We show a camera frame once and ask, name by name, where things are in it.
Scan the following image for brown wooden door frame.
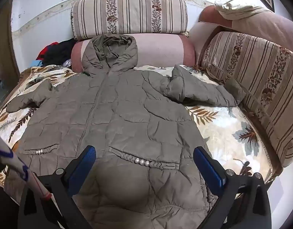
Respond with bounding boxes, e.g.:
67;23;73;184
0;0;20;93

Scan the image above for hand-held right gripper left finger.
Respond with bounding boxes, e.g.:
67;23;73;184
18;145;97;229

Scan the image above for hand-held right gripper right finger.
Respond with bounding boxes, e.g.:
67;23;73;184
193;146;272;229

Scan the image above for cream crumpled cloth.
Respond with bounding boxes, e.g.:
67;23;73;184
214;0;269;21

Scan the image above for olive hooded puffer jacket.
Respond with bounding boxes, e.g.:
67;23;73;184
6;35;247;229

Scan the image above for wide striped floral cushion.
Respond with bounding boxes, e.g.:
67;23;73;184
200;31;293;169

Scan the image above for long striped floral cushion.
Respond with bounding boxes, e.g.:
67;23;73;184
70;0;189;41

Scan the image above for pink bolster cushion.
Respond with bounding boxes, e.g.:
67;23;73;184
70;33;196;73

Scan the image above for black clothes pile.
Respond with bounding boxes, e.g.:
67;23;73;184
43;38;76;66

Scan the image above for red garment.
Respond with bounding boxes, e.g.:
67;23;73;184
37;42;59;61

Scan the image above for floral leaf print blanket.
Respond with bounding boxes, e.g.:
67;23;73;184
0;64;278;206

